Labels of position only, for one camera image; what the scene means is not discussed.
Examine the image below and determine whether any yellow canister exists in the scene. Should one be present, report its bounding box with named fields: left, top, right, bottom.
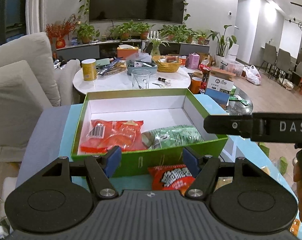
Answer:
left=81, top=59, right=97, bottom=81

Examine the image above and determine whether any white blue carton box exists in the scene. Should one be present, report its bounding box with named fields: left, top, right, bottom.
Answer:
left=205, top=74, right=234, bottom=106

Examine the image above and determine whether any tv cabinet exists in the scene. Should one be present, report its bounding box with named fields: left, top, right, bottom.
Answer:
left=56, top=39, right=210, bottom=61

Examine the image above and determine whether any red round-cake snack bag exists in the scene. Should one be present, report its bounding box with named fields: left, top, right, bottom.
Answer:
left=80, top=119, right=146, bottom=153

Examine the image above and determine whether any yellow woven basket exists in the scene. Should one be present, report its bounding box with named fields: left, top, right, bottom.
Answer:
left=152, top=56, right=181, bottom=73

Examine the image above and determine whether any wall television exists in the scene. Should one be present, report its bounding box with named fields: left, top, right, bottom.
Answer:
left=89, top=0, right=184, bottom=23

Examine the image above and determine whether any white plastic bag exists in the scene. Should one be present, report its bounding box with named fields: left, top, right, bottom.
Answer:
left=243, top=65, right=262, bottom=86

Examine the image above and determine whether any orange tissue box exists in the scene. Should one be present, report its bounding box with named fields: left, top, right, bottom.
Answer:
left=117, top=44, right=139, bottom=60

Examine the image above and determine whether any green gift box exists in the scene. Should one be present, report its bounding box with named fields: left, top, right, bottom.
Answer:
left=71, top=88, right=228, bottom=177

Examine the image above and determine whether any clear storage bin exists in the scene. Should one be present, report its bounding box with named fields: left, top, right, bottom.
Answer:
left=220, top=59, right=244, bottom=77

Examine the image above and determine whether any pink box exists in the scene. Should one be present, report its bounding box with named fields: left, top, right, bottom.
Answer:
left=186, top=53, right=200, bottom=69

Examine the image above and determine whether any dark round side table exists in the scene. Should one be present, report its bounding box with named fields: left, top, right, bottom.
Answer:
left=190, top=77, right=254, bottom=117

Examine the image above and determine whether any orange cup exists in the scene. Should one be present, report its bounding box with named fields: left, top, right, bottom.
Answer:
left=190, top=76, right=202, bottom=94

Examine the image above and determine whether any red crispy noodle snack bag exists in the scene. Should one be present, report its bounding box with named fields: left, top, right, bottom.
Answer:
left=148, top=164, right=195, bottom=196

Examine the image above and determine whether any grey sofa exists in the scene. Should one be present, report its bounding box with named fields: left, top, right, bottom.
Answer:
left=0, top=33, right=80, bottom=163

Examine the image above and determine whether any red flower arrangement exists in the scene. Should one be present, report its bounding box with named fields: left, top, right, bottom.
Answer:
left=45, top=14, right=78, bottom=49

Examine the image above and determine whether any green snack bag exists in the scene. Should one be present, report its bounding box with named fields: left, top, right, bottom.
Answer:
left=141, top=125, right=205, bottom=149

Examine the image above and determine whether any tall leafy floor plant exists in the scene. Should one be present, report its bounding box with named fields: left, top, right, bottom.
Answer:
left=208, top=25, right=237, bottom=57

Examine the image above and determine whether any white round coffee table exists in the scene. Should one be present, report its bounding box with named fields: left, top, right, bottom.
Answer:
left=73, top=68, right=191, bottom=95

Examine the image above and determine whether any blue grey tray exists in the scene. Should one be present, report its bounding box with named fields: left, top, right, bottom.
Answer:
left=126, top=60, right=158, bottom=75

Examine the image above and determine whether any white curtain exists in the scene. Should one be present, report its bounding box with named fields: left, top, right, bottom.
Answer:
left=25, top=0, right=48, bottom=35

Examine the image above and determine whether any dining chair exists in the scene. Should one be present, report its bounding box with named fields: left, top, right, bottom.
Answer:
left=258, top=43, right=277, bottom=73

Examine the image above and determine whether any glass cup with spoon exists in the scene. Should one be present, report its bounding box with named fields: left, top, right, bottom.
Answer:
left=131, top=68, right=151, bottom=89

